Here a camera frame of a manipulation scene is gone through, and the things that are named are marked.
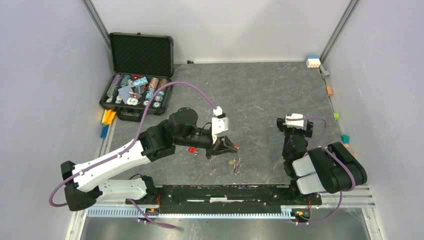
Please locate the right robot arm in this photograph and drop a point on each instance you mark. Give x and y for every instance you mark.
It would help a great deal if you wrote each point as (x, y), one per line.
(318, 169)

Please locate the teal cube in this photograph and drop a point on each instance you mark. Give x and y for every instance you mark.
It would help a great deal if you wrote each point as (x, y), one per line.
(345, 138)

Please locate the orange wooden cube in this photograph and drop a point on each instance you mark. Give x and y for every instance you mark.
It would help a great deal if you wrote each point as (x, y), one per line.
(329, 91)

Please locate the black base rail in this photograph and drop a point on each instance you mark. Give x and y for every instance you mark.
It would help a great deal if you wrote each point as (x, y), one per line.
(226, 199)

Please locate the small red tag key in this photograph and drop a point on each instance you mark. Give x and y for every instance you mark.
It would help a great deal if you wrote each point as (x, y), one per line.
(193, 150)

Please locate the black poker chip case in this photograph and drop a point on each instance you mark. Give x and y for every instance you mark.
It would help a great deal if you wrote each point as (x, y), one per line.
(142, 64)

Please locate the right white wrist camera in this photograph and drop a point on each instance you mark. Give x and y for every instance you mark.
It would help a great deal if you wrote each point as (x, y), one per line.
(295, 120)

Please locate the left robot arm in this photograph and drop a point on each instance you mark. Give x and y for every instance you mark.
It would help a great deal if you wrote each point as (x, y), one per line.
(91, 182)

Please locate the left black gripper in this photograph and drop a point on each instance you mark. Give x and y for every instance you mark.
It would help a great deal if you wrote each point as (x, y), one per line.
(218, 147)

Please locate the grey block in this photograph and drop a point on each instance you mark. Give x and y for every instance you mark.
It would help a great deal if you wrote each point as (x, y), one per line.
(323, 72)

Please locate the yellow orange toy block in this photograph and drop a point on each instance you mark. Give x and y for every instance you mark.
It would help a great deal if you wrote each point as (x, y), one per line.
(108, 117)

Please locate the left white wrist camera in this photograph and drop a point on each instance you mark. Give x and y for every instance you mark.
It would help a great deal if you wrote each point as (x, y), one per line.
(220, 124)

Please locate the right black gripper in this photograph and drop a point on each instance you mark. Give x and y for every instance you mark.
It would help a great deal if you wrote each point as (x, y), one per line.
(281, 124)

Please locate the white blue toy block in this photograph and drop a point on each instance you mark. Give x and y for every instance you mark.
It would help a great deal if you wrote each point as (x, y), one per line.
(313, 61)

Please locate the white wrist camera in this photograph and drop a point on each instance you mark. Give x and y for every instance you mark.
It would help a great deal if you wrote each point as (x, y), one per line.
(295, 120)
(220, 124)

